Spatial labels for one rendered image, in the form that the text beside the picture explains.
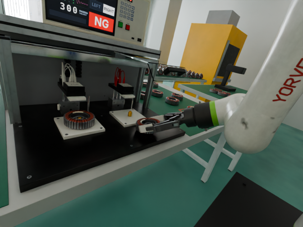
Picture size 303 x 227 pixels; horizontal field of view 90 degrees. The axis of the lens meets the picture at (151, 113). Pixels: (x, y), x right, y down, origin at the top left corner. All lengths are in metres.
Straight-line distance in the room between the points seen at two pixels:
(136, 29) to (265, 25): 5.27
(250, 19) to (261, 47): 0.91
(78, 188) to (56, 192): 0.05
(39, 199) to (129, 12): 0.75
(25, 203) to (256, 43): 5.82
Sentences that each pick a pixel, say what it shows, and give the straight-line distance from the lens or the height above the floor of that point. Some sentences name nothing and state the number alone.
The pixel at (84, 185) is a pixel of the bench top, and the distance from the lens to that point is 0.49.
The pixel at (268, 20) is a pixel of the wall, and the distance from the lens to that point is 5.93.
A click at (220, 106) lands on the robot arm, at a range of 0.55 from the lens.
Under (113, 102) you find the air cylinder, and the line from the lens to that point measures 0.84.
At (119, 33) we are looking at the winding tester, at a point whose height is 1.15.
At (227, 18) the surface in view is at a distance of 4.53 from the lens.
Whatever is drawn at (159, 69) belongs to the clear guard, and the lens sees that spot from 0.63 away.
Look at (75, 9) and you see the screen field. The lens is 0.72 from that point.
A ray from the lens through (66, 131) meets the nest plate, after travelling 0.63.
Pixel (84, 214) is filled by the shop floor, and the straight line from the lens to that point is 1.32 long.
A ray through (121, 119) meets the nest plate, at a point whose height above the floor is 0.78.
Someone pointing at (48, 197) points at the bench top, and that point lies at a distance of 0.47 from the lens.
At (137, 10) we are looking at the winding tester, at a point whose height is 1.26.
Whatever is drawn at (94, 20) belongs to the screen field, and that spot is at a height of 1.17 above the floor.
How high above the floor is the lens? 1.11
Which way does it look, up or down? 23 degrees down
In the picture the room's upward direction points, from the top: 13 degrees clockwise
